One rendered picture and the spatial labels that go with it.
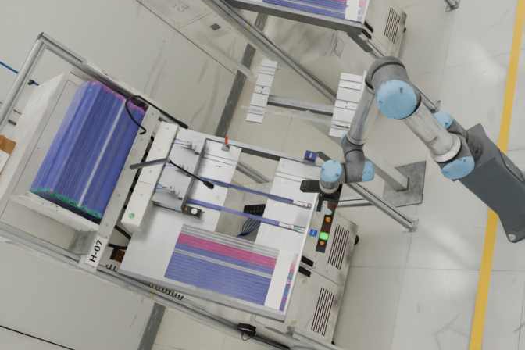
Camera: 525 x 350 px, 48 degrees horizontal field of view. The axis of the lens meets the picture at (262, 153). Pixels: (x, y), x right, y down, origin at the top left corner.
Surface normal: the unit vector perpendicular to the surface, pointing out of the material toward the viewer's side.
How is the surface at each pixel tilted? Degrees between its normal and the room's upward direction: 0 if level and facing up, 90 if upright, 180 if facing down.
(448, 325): 0
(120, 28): 90
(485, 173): 90
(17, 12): 90
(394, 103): 82
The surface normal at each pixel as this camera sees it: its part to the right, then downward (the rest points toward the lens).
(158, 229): -0.04, -0.42
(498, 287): -0.69, -0.47
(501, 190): 0.05, 0.73
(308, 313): 0.67, -0.12
